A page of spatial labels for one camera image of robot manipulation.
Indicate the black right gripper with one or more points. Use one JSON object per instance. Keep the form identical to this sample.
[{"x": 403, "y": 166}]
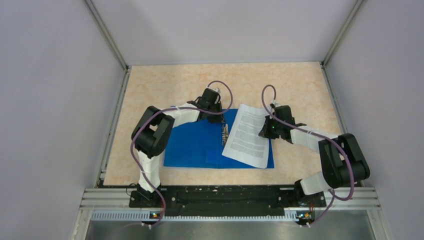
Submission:
[{"x": 265, "y": 132}]

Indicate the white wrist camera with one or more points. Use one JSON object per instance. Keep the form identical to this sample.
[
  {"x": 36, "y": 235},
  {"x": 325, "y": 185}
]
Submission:
[
  {"x": 274, "y": 104},
  {"x": 217, "y": 90}
]

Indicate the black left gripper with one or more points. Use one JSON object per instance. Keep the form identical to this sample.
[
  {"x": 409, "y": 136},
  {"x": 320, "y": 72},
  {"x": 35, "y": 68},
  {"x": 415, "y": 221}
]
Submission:
[{"x": 219, "y": 119}]

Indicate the aluminium frame rail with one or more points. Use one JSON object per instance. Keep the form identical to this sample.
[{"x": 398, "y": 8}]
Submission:
[{"x": 363, "y": 198}]

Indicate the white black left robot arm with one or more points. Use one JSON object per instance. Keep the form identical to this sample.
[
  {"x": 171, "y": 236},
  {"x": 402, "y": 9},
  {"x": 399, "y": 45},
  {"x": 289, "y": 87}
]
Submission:
[{"x": 151, "y": 135}]

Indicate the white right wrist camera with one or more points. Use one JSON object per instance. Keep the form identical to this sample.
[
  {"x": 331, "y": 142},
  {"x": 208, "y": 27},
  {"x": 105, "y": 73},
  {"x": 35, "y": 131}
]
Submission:
[{"x": 274, "y": 104}]

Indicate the white slotted cable duct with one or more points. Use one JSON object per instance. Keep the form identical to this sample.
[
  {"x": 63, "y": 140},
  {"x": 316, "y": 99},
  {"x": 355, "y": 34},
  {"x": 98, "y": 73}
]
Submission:
[{"x": 148, "y": 216}]

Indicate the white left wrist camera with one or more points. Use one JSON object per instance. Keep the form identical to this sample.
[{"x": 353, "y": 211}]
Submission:
[{"x": 217, "y": 90}]

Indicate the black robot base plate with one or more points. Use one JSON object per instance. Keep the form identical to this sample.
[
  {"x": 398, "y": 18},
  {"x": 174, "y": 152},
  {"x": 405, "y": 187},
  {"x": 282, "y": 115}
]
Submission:
[{"x": 225, "y": 200}]

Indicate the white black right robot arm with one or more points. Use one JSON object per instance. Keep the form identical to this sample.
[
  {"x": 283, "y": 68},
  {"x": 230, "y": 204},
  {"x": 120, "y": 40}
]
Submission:
[{"x": 341, "y": 158}]

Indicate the white printed paper files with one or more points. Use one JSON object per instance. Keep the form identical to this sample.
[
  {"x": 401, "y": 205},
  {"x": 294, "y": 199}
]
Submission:
[{"x": 244, "y": 144}]

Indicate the metal folder clip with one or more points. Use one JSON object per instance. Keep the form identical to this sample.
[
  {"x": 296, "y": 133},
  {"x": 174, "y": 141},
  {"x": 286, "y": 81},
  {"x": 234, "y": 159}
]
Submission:
[{"x": 225, "y": 132}]

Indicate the blue plastic folder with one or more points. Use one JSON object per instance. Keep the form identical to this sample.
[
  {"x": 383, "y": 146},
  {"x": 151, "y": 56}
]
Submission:
[{"x": 199, "y": 145}]

